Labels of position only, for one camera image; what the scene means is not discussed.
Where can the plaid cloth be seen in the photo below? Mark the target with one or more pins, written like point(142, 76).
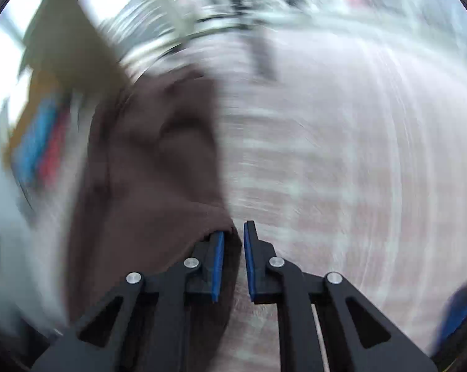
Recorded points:
point(334, 162)

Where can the stack of folded clothes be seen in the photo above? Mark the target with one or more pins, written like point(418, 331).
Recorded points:
point(55, 151)

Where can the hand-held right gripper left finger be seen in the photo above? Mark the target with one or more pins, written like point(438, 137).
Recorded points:
point(218, 263)

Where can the blue hoodie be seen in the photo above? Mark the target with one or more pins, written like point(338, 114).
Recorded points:
point(34, 143)

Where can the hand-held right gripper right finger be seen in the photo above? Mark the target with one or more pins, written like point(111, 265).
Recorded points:
point(249, 263)

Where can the blue and black garment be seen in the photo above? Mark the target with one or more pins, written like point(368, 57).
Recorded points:
point(458, 314)

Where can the brown garment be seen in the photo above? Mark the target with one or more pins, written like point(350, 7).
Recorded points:
point(148, 186)

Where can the pine plank board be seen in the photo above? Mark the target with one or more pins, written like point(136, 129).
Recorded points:
point(24, 116)

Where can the large light wooden board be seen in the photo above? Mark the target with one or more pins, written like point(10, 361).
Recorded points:
point(74, 27)

